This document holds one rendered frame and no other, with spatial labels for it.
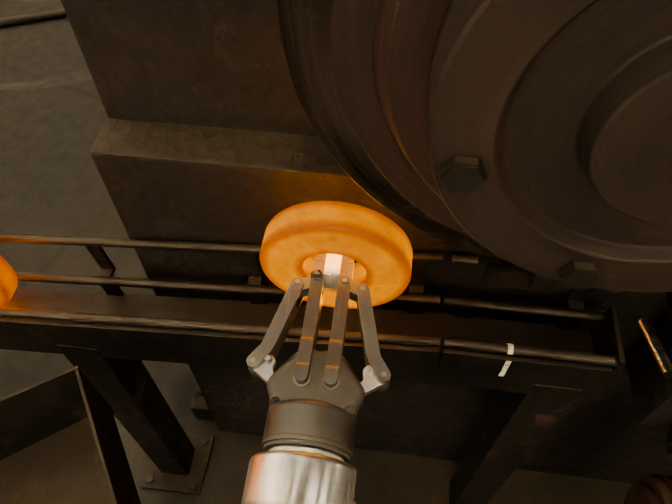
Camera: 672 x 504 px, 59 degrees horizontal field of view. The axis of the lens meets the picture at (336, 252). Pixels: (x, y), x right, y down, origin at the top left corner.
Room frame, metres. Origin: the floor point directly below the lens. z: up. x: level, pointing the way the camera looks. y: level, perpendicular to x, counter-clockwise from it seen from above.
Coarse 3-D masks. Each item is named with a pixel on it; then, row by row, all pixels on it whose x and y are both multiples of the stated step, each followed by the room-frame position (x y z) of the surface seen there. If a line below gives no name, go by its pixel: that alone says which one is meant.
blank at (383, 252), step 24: (288, 216) 0.35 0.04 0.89; (312, 216) 0.35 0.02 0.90; (336, 216) 0.34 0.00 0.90; (360, 216) 0.35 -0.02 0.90; (384, 216) 0.35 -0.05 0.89; (264, 240) 0.35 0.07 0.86; (288, 240) 0.34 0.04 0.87; (312, 240) 0.33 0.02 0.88; (336, 240) 0.33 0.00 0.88; (360, 240) 0.33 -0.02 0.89; (384, 240) 0.33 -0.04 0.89; (408, 240) 0.35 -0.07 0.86; (264, 264) 0.34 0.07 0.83; (288, 264) 0.34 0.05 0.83; (312, 264) 0.36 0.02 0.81; (360, 264) 0.36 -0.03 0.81; (384, 264) 0.33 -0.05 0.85; (408, 264) 0.33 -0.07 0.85; (384, 288) 0.33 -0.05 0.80
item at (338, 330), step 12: (348, 288) 0.30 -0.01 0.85; (336, 300) 0.28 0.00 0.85; (348, 300) 0.29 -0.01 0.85; (336, 312) 0.27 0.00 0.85; (336, 324) 0.26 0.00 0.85; (336, 336) 0.25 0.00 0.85; (336, 348) 0.23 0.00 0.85; (336, 360) 0.22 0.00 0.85; (324, 372) 0.21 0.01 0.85; (336, 372) 0.21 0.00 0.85; (336, 384) 0.20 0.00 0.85
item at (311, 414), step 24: (288, 360) 0.23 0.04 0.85; (312, 360) 0.23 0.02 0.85; (288, 384) 0.20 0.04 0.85; (312, 384) 0.20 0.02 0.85; (360, 384) 0.21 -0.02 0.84; (288, 408) 0.17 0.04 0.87; (312, 408) 0.17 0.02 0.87; (336, 408) 0.18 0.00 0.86; (264, 432) 0.16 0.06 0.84; (288, 432) 0.16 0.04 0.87; (312, 432) 0.15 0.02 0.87; (336, 432) 0.16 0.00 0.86
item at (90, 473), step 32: (64, 384) 0.27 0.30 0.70; (0, 416) 0.23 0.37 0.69; (32, 416) 0.24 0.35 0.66; (64, 416) 0.26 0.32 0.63; (96, 416) 0.23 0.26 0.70; (0, 448) 0.22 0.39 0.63; (32, 448) 0.23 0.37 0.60; (64, 448) 0.23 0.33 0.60; (96, 448) 0.23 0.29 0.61; (0, 480) 0.19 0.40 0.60; (32, 480) 0.19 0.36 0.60; (64, 480) 0.19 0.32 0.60; (96, 480) 0.19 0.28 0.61; (128, 480) 0.18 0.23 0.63
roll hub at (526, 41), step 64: (512, 0) 0.23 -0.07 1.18; (576, 0) 0.23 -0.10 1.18; (640, 0) 0.23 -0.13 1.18; (448, 64) 0.23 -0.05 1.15; (512, 64) 0.23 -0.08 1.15; (576, 64) 0.24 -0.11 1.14; (640, 64) 0.23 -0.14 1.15; (448, 128) 0.23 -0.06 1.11; (512, 128) 0.24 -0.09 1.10; (576, 128) 0.23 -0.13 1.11; (640, 128) 0.21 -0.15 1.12; (448, 192) 0.23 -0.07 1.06; (512, 192) 0.23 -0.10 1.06; (576, 192) 0.23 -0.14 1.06; (640, 192) 0.21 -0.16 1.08; (512, 256) 0.22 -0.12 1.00; (576, 256) 0.22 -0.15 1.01; (640, 256) 0.22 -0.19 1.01
